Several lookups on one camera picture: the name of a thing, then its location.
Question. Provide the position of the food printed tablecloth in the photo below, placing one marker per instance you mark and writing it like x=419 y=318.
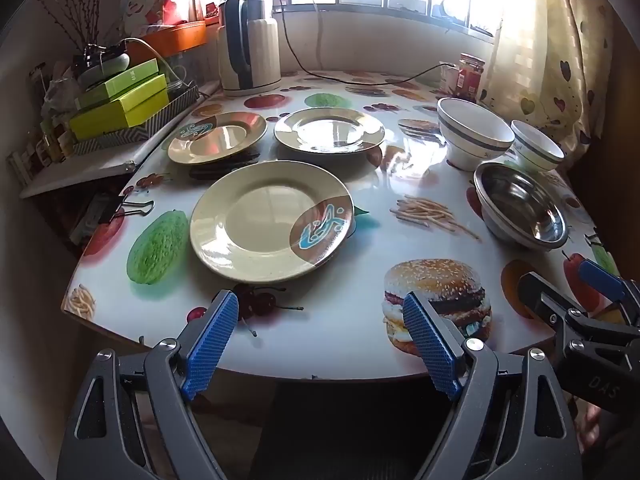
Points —
x=325 y=310

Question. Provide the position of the heart printed curtain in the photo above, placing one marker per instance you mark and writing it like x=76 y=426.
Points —
x=550 y=60

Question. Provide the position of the grey zigzag patterned tray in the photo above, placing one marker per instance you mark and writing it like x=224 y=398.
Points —
x=125 y=136

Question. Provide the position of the white electric kettle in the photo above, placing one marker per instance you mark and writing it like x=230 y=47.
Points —
x=260 y=50

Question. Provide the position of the large white blue-banded bowl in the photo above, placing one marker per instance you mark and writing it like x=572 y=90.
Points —
x=475 y=132

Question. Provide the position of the clear plastic container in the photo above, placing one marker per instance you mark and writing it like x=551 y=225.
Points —
x=182 y=75

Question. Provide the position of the crumpled plastic bag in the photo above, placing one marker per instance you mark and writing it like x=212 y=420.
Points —
x=60 y=92

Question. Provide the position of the large black binder clip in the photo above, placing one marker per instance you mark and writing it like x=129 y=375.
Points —
x=107 y=212

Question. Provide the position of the thin green box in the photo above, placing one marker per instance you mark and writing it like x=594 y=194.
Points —
x=120 y=82

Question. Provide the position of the glass jar with red label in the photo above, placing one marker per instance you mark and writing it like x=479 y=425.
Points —
x=470 y=80

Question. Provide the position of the cream plate with brown patch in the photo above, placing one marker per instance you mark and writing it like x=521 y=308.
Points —
x=325 y=132
x=250 y=220
x=220 y=140

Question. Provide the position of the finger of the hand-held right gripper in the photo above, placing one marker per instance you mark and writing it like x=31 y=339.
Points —
x=602 y=277
x=537 y=290

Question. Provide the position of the row of small seasoning bottles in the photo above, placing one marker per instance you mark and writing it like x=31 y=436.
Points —
x=45 y=145

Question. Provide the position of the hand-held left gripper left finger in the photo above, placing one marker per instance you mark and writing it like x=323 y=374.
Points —
x=212 y=345

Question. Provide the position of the white oval device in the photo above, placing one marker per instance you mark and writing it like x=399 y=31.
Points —
x=105 y=67

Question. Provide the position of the thick lime green box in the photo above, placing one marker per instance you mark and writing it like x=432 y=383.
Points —
x=115 y=115

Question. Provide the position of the white shelf board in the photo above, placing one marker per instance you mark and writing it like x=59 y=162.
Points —
x=75 y=175

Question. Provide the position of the dry branches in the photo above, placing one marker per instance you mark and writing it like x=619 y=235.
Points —
x=85 y=15

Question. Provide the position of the small white blue-banded bowl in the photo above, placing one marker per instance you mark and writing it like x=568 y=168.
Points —
x=537 y=147

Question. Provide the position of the stainless steel bowl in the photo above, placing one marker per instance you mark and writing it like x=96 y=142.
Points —
x=520 y=205

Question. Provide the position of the small white container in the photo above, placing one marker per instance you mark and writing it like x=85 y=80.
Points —
x=449 y=81

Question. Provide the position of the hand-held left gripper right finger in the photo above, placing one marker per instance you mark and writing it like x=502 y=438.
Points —
x=430 y=345

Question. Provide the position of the green white packet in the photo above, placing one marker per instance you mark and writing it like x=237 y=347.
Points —
x=92 y=215

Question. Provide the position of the orange box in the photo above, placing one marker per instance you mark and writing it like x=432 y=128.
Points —
x=170 y=40

